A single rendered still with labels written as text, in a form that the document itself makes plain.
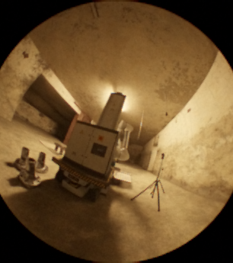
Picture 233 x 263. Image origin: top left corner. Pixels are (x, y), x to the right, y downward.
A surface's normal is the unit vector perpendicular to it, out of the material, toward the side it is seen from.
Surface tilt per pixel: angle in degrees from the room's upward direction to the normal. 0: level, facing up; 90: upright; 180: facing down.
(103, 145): 90
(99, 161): 90
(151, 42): 180
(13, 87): 90
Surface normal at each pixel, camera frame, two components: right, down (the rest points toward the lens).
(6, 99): 0.95, 0.22
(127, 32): -0.29, 0.92
